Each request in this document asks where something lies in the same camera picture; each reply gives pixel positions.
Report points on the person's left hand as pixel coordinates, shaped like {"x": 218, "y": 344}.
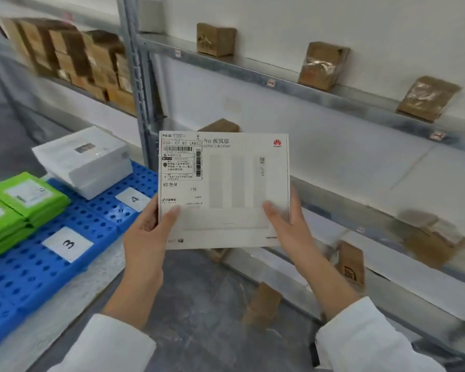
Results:
{"x": 145, "y": 247}

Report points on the brown box with black logo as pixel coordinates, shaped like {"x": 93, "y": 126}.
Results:
{"x": 350, "y": 267}

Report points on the grey metal shelf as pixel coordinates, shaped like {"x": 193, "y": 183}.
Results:
{"x": 139, "y": 92}
{"x": 42, "y": 7}

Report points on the brown box with black handwriting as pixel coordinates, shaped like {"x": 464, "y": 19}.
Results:
{"x": 216, "y": 39}

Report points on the tape-wrapped brown box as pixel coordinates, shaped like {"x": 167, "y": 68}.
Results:
{"x": 428, "y": 98}
{"x": 323, "y": 65}

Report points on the stack of brown cardboard boxes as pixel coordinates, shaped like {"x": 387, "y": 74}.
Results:
{"x": 73, "y": 58}

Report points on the small brown box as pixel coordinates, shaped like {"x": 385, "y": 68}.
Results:
{"x": 218, "y": 254}
{"x": 263, "y": 306}

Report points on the oblong brown box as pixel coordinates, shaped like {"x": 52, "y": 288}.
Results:
{"x": 219, "y": 127}

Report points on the person's right forearm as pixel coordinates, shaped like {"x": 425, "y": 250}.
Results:
{"x": 356, "y": 337}

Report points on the person's left forearm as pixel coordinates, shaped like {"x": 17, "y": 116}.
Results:
{"x": 124, "y": 329}

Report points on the person's right hand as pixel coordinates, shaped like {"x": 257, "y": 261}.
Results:
{"x": 296, "y": 236}

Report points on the brown box with white label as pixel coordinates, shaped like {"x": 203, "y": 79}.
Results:
{"x": 434, "y": 247}

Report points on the white number card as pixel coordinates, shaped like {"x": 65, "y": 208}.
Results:
{"x": 133, "y": 199}
{"x": 67, "y": 244}

